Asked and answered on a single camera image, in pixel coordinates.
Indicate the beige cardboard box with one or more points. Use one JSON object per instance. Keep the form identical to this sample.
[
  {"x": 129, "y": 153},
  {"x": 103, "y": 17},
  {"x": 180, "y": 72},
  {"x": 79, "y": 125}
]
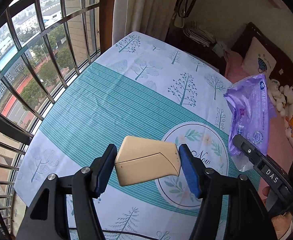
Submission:
[{"x": 139, "y": 160}]

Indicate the white plush toy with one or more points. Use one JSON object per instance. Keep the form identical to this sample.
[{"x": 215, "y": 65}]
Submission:
[{"x": 280, "y": 96}]

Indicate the purple plastic bag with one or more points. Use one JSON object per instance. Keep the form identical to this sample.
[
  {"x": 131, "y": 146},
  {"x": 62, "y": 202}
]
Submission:
[{"x": 251, "y": 110}]

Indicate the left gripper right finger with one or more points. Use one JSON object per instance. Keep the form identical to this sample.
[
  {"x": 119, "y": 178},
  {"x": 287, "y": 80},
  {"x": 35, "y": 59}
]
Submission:
[{"x": 209, "y": 186}]

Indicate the person's hand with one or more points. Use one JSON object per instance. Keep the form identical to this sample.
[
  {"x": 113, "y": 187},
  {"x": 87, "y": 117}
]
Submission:
[{"x": 283, "y": 225}]

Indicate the tree print tablecloth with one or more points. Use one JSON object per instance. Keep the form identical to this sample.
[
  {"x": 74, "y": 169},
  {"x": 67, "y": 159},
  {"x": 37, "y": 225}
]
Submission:
[{"x": 145, "y": 88}]

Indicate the white cartoon pillow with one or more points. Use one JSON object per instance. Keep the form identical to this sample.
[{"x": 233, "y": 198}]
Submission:
[{"x": 258, "y": 60}]

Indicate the beige curtain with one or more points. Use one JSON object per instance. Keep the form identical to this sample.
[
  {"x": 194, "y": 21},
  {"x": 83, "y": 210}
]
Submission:
[{"x": 150, "y": 17}]

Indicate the stack of books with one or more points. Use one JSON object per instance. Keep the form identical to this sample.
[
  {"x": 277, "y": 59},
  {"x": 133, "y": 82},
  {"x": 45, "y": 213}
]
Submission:
[{"x": 198, "y": 34}]

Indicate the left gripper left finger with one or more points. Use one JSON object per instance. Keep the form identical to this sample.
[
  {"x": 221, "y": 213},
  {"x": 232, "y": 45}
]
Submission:
[{"x": 89, "y": 183}]

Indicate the window metal grille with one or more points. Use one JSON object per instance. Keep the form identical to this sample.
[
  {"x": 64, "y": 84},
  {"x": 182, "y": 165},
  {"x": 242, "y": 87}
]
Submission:
[{"x": 44, "y": 45}]

